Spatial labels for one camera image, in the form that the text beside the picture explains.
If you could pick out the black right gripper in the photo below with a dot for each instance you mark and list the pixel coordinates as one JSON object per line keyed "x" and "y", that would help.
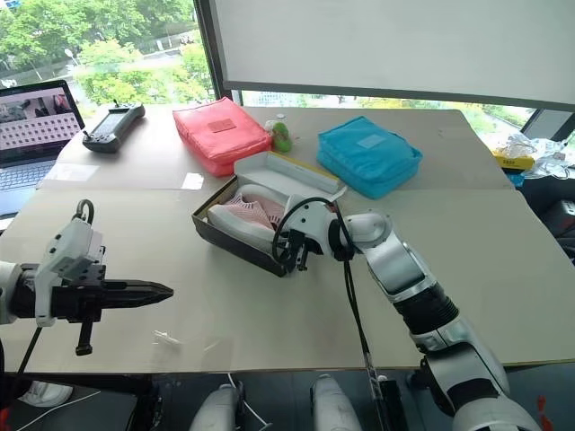
{"x": 296, "y": 240}

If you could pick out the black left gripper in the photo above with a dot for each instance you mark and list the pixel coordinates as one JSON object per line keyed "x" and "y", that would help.
{"x": 76, "y": 296}

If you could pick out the dark cardboard shoebox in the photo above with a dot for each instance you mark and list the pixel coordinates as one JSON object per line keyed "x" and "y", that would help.
{"x": 251, "y": 251}

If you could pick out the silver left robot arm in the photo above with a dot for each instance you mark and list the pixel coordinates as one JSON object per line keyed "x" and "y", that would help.
{"x": 6, "y": 292}

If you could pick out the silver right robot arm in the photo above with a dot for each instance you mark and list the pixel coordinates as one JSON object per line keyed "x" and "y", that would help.
{"x": 413, "y": 278}

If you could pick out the open laptop computer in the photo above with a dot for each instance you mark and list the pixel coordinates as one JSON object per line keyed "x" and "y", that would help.
{"x": 31, "y": 134}

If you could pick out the white pink knit shoe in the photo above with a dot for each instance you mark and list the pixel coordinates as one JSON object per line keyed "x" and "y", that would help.
{"x": 238, "y": 217}
{"x": 265, "y": 197}

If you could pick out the green plush toy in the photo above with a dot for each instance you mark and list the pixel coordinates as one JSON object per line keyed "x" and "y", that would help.
{"x": 283, "y": 137}

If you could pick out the small white paper label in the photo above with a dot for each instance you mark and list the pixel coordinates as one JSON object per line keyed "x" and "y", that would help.
{"x": 193, "y": 180}

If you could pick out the blue fabric storage bag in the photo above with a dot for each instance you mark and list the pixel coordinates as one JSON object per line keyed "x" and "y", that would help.
{"x": 368, "y": 155}

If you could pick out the white sneaker on floor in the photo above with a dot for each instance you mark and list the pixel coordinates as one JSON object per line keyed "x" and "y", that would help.
{"x": 45, "y": 394}

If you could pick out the pink fabric storage bag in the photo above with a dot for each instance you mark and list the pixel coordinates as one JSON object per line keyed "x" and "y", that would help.
{"x": 222, "y": 134}

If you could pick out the black remote controller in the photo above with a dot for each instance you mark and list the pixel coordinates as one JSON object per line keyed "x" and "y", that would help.
{"x": 112, "y": 128}

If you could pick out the black box under table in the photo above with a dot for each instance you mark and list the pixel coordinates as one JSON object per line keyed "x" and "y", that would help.
{"x": 390, "y": 404}

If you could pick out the yellow cardboard box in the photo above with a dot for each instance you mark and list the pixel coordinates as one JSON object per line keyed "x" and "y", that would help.
{"x": 512, "y": 160}

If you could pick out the white roller blind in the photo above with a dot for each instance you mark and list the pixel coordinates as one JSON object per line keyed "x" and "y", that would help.
{"x": 395, "y": 40}

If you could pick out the crumpled clear plastic bags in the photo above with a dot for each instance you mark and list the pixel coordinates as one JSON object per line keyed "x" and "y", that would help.
{"x": 545, "y": 152}

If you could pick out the grey framed screen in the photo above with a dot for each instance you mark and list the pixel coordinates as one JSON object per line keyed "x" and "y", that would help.
{"x": 545, "y": 123}

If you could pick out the red plastic object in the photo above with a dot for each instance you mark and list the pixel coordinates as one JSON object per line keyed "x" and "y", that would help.
{"x": 543, "y": 410}

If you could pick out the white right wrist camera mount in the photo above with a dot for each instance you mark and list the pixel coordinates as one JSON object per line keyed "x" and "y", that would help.
{"x": 307, "y": 222}

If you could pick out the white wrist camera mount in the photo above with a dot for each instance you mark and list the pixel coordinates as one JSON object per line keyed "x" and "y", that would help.
{"x": 307, "y": 222}
{"x": 63, "y": 251}

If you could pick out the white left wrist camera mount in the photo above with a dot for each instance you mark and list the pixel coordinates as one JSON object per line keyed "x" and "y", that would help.
{"x": 63, "y": 251}

